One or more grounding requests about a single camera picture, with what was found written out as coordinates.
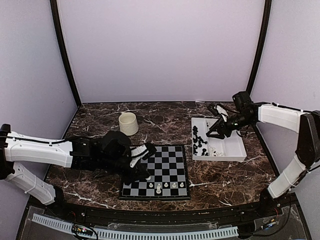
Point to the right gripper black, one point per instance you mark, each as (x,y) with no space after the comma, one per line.
(223,128)

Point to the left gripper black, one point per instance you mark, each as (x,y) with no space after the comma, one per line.
(139,169)

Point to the white divided plastic tray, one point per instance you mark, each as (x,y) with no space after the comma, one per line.
(233,146)

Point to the white king chess piece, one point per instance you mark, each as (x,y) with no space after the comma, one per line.
(158,188)

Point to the black and grey chessboard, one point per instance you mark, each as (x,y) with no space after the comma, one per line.
(167,165)

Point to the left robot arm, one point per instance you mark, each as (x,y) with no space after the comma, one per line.
(113,152)

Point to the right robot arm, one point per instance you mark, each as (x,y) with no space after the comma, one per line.
(305,123)

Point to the black chess pieces pile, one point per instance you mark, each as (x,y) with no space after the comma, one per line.
(200,143)

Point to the white ribbed cup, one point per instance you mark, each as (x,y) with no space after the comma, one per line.
(128,123)

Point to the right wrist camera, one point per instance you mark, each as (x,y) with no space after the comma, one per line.
(218,110)

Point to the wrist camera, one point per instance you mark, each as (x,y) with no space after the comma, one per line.
(143,151)
(218,110)

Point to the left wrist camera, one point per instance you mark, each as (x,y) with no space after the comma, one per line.
(143,151)

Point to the white slotted cable duct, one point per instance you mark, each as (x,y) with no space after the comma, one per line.
(100,233)

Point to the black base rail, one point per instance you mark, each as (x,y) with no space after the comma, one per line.
(242,215)

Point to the right black frame post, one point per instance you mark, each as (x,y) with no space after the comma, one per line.
(260,45)

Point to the black frame post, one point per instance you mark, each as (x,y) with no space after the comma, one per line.
(63,51)
(260,45)

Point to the left black frame post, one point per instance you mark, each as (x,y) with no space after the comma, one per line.
(63,51)

